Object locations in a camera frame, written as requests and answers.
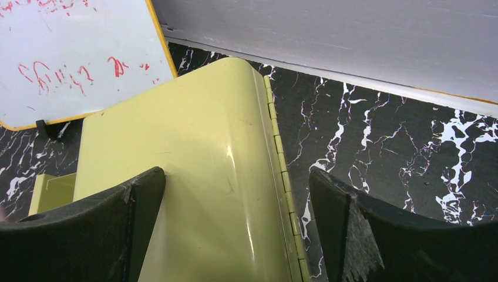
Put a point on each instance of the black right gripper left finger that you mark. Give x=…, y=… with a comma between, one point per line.
x=102, y=237

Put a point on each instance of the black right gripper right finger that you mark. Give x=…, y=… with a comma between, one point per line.
x=367, y=239

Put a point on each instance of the green metal drawer box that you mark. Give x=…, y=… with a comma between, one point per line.
x=227, y=213

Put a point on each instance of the whiteboard with orange frame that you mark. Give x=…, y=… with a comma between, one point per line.
x=64, y=60

